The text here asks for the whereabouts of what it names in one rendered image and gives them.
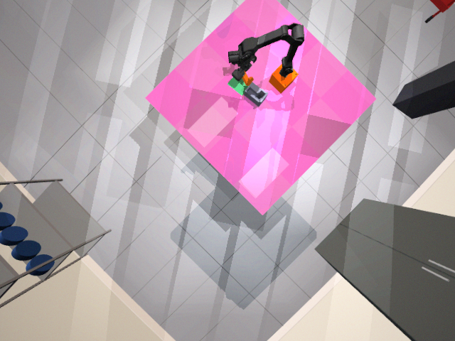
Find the orange l-shaped part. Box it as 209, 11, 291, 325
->
242, 72, 254, 86

